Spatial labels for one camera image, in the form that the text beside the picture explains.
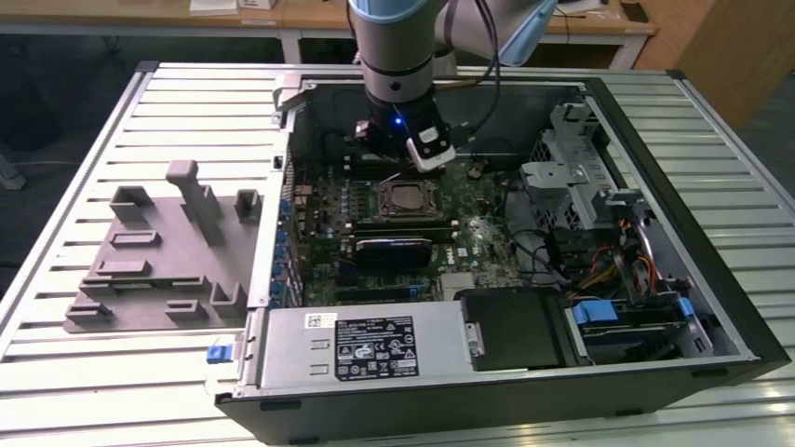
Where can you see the silver CPU green board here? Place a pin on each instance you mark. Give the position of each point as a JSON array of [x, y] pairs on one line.
[[408, 198]]

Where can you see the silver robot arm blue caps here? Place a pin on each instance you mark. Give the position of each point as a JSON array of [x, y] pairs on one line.
[[398, 46]]

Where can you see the CPU socket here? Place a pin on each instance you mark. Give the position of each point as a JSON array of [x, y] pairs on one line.
[[379, 215]]

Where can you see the black graphics card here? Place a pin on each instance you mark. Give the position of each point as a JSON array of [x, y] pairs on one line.
[[394, 256]]

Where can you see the green motherboard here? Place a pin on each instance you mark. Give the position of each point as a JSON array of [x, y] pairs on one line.
[[491, 233]]

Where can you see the metal drive cage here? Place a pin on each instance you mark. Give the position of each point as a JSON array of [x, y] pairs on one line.
[[552, 186]]

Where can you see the silver chipset heatsink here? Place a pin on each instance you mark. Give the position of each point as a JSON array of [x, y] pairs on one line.
[[456, 284]]

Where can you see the small white box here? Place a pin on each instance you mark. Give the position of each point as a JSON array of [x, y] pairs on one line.
[[258, 3]]

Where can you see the wooden desk white legs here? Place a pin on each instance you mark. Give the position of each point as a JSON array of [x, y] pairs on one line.
[[155, 21]]

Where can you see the grey plastic parts rack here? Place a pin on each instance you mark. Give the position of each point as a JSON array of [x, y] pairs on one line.
[[174, 270]]

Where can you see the black plastic shroud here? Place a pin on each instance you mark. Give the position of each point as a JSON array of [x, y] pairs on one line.
[[515, 326]]

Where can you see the small black desk object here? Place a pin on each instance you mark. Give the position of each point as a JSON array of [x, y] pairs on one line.
[[635, 11]]

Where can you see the silver power supply black label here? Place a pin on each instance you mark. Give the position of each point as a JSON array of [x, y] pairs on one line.
[[286, 354]]

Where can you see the blue disk carrier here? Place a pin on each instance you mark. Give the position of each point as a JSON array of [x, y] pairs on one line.
[[592, 314]]

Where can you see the blue plastic case latch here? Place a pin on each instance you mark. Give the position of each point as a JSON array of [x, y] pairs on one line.
[[219, 352]]

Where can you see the wooden cabinet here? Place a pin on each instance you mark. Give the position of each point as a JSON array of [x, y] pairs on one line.
[[732, 56]]

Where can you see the black open PC case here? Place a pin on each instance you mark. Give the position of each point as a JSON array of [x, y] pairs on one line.
[[435, 414]]

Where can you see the blue plastic tab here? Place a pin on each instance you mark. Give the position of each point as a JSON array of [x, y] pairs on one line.
[[684, 309]]

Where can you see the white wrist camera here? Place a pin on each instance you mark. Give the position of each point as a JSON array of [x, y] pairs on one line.
[[431, 149]]

